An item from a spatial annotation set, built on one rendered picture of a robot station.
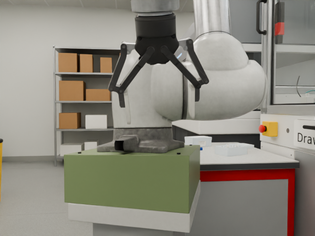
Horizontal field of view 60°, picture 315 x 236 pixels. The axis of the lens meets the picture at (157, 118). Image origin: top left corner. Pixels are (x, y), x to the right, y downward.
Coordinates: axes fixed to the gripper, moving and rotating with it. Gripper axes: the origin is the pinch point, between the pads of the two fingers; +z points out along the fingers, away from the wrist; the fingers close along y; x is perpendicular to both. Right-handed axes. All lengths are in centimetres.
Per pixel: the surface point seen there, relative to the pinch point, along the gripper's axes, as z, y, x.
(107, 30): 46, 55, -477
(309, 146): 34, -59, -32
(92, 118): 172, 88, -369
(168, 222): 19.7, 0.2, 11.5
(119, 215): 19.8, 10.7, 8.1
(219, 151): 46, -30, -51
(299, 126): 30, -60, -40
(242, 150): 46, -41, -50
